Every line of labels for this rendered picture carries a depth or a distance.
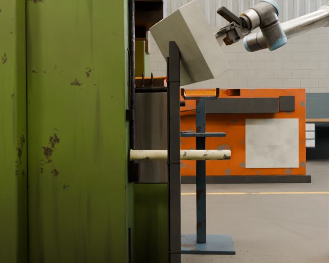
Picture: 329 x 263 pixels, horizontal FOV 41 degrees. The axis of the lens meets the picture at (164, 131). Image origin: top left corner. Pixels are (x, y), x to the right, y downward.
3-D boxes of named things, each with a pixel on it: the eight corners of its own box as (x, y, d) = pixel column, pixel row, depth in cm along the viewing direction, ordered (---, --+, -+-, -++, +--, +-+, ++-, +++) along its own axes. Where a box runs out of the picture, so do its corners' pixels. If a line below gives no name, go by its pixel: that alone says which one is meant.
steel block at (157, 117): (179, 174, 253) (179, 97, 253) (176, 182, 216) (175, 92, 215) (84, 174, 258) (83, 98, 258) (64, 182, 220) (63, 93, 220)
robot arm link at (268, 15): (284, 15, 196) (275, -6, 194) (263, 27, 193) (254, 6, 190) (271, 19, 205) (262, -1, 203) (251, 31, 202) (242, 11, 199)
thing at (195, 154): (230, 160, 195) (230, 148, 195) (231, 161, 190) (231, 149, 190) (131, 160, 199) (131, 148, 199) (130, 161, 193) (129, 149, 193)
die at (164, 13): (166, 30, 239) (166, 12, 239) (163, 21, 219) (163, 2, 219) (90, 32, 242) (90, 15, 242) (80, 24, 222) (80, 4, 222)
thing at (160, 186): (180, 255, 254) (179, 175, 253) (177, 278, 216) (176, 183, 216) (85, 254, 258) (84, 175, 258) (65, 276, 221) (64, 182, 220)
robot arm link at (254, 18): (253, 6, 191) (242, 12, 200) (245, 11, 189) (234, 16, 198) (262, 25, 192) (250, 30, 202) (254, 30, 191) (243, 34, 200)
